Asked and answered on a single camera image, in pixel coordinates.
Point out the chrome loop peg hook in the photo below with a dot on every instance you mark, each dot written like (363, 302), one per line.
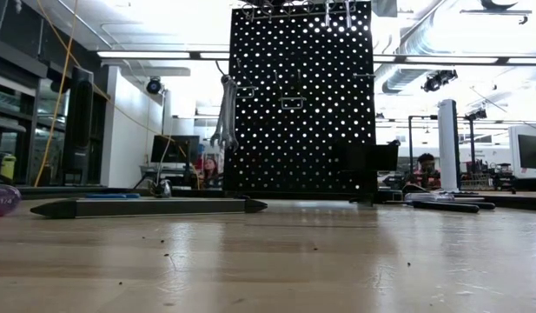
(364, 75)

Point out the black camera stand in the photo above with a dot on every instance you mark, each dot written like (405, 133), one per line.
(472, 143)

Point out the dark glass shelf cabinet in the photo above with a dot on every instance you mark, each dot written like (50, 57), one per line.
(15, 108)

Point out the black torpedo spirit level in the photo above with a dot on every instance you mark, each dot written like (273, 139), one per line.
(141, 208)

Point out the black markers on right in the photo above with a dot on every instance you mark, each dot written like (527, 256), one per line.
(445, 207)

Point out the black ceiling fixture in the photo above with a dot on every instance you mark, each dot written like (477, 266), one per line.
(437, 79)

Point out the black aluminium table frame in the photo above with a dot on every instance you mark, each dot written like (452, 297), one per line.
(54, 190)

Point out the chrome double-prong peg hook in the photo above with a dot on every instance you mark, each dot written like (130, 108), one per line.
(292, 108)
(246, 87)

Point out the ribbed ventilation duct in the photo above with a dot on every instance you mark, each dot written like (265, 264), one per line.
(402, 80)

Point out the black camera on pole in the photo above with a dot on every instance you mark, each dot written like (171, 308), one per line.
(154, 86)

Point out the clear safety glasses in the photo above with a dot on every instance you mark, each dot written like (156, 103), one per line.
(163, 188)

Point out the black perforated pegboard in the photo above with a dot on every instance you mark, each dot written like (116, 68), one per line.
(302, 152)

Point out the ceiling strip light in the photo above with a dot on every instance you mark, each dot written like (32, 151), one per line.
(445, 59)
(141, 55)

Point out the black computer monitor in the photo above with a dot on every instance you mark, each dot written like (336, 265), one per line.
(532, 152)
(172, 150)

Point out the person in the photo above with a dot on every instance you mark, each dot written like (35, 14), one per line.
(210, 167)
(426, 165)

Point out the black bent pole stand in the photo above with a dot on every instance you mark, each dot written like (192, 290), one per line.
(410, 143)

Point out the black plastic parts bin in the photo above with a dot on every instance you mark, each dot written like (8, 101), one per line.
(380, 156)

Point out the black tall speaker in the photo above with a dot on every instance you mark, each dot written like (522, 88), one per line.
(78, 130)

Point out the yellow-green container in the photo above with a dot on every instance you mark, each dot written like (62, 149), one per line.
(8, 167)

